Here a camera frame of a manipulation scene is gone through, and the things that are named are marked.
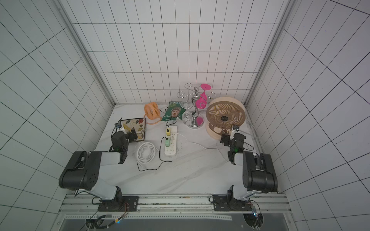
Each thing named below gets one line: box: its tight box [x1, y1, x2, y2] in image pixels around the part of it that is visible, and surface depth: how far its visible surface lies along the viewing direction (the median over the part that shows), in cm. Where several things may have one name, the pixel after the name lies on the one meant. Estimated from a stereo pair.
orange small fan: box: [143, 102, 162, 125], surface depth 107 cm
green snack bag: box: [161, 101, 186, 122], surface depth 104 cm
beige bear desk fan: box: [205, 96, 246, 142], surface depth 84 cm
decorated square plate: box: [121, 117, 146, 142], surface depth 108 cm
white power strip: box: [164, 125, 178, 156], surface depth 94 cm
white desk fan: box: [132, 141, 159, 169], surface depth 83 cm
